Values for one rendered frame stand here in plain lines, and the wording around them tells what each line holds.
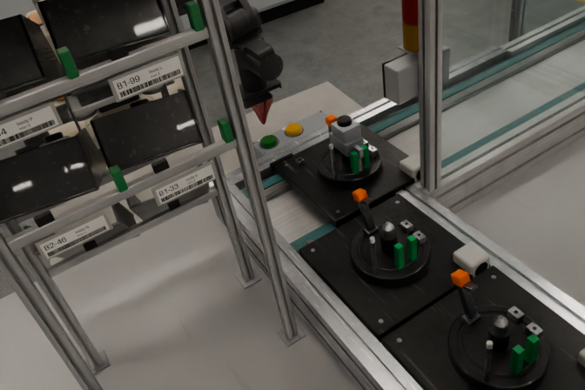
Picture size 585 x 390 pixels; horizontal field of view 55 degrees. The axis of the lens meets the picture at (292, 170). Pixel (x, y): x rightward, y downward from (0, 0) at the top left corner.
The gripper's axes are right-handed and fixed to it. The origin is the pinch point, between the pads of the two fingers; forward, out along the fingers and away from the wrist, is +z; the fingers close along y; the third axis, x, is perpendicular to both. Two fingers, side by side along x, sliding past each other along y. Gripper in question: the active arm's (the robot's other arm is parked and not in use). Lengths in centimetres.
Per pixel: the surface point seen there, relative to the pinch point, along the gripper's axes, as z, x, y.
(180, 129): -30, -39, -28
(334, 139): -2.2, -21.0, 6.1
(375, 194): 5.7, -32.8, 6.9
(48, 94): -43, -43, -42
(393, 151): 5.6, -24.3, 18.7
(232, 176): 6.7, -5.6, -12.3
